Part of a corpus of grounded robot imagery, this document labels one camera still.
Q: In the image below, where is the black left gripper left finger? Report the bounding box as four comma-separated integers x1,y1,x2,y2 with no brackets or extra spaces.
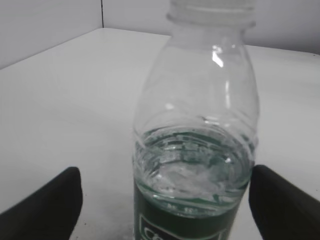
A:
0,167,83,240

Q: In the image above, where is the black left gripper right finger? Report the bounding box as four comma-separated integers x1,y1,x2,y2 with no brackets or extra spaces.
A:
248,165,320,240

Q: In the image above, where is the clear green-label water bottle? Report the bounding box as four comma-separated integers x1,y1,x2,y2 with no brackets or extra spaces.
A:
132,0,260,240

